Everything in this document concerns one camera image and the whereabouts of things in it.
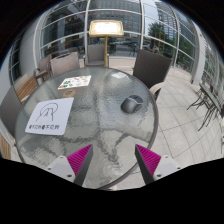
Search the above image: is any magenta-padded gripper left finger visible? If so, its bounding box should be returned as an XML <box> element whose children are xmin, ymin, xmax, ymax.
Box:
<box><xmin>46</xmin><ymin>143</ymin><xmax>94</xmax><ymax>187</ymax></box>

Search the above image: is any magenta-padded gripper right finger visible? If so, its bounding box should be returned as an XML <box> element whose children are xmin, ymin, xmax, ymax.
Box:
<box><xmin>134</xmin><ymin>143</ymin><xmax>182</xmax><ymax>185</ymax></box>

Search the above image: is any black computer mouse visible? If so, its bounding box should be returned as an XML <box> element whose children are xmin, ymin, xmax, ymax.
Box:
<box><xmin>120</xmin><ymin>94</ymin><xmax>144</xmax><ymax>114</ymax></box>

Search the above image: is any white printed mouse pad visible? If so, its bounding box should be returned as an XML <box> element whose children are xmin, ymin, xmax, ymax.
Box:
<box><xmin>24</xmin><ymin>97</ymin><xmax>75</xmax><ymax>136</ymax></box>

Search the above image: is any wooden slatted bench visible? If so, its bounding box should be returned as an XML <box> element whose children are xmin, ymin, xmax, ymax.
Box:
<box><xmin>0</xmin><ymin>131</ymin><xmax>13</xmax><ymax>160</ymax></box>
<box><xmin>13</xmin><ymin>73</ymin><xmax>39</xmax><ymax>103</ymax></box>

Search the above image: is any laminated picture menu card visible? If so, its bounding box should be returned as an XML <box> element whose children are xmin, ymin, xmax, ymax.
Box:
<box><xmin>57</xmin><ymin>75</ymin><xmax>92</xmax><ymax>91</ymax></box>

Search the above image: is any metal garden table set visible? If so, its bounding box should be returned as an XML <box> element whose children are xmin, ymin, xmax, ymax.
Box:
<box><xmin>186</xmin><ymin>81</ymin><xmax>224</xmax><ymax>133</ymax></box>

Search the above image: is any dark grey wicker chair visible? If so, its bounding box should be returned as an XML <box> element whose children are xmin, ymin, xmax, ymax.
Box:
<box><xmin>0</xmin><ymin>85</ymin><xmax>24</xmax><ymax>134</ymax></box>

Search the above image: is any dark brown wicker chair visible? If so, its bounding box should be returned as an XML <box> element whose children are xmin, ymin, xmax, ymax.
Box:
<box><xmin>132</xmin><ymin>49</ymin><xmax>173</xmax><ymax>101</ymax></box>

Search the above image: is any grey-brown wicker chair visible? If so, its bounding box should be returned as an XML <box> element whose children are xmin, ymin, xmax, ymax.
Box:
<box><xmin>33</xmin><ymin>54</ymin><xmax>53</xmax><ymax>81</ymax></box>
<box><xmin>83</xmin><ymin>43</ymin><xmax>109</xmax><ymax>68</ymax></box>
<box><xmin>49</xmin><ymin>51</ymin><xmax>81</xmax><ymax>78</ymax></box>

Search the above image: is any gold menu lectern stand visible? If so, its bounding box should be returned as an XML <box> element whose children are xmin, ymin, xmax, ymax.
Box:
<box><xmin>88</xmin><ymin>19</ymin><xmax>125</xmax><ymax>69</ymax></box>

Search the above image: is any brown round ring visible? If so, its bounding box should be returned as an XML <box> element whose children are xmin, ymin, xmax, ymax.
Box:
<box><xmin>63</xmin><ymin>89</ymin><xmax>77</xmax><ymax>99</ymax></box>

